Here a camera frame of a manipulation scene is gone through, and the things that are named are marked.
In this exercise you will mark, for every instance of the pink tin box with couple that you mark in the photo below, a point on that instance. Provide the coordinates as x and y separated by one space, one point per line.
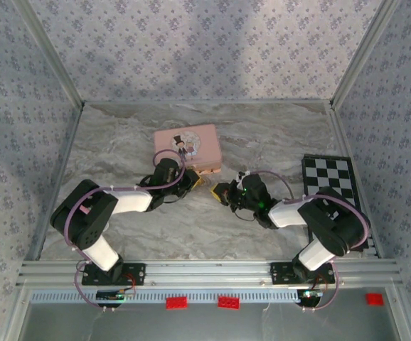
205 142

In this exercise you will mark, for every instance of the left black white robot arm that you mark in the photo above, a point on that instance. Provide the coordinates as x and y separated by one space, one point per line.
84 216

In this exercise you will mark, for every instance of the black white chessboard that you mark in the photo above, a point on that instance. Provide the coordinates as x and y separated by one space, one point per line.
333 170

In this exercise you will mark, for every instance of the red toy brick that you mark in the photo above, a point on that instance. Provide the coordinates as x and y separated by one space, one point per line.
229 302
176 303
374 299

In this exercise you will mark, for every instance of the right green circuit board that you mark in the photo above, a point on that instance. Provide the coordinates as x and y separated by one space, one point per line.
309 295

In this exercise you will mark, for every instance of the green circuit board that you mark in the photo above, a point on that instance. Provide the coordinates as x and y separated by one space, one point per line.
114 295
309 295

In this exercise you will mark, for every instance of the grey metal sheet panel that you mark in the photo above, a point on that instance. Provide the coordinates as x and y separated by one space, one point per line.
209 323

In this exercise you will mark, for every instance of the left green circuit board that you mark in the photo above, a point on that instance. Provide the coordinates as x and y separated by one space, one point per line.
114 295

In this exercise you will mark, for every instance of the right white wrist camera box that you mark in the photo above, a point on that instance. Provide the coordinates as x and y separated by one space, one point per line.
241 176

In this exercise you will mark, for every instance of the aluminium mounting rail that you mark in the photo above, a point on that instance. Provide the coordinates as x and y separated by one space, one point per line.
209 271

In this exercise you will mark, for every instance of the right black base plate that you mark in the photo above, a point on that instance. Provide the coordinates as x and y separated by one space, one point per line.
280 273

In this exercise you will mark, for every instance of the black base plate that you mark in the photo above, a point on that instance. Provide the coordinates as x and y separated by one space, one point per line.
134 273
280 273

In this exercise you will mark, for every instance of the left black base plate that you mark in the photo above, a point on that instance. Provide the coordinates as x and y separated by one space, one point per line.
134 273

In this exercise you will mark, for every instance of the aluminium frame post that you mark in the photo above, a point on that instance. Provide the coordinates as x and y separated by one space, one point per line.
49 53
365 49

